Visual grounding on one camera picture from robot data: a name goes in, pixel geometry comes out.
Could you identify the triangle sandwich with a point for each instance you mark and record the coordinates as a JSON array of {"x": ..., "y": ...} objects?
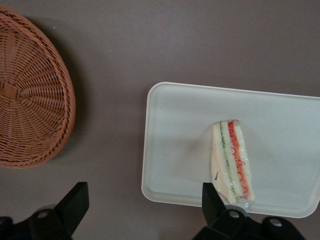
[{"x": 235, "y": 155}]

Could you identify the beige plastic tray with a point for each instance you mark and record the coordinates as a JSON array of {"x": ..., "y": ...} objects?
[{"x": 180, "y": 140}]

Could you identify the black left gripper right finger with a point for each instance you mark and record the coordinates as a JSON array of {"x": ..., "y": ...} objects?
[{"x": 225, "y": 225}]

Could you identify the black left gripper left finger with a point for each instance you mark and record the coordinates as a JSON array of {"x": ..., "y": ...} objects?
[{"x": 67, "y": 212}]

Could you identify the round brown wicker basket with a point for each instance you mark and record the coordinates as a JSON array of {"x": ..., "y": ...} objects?
[{"x": 32, "y": 100}]

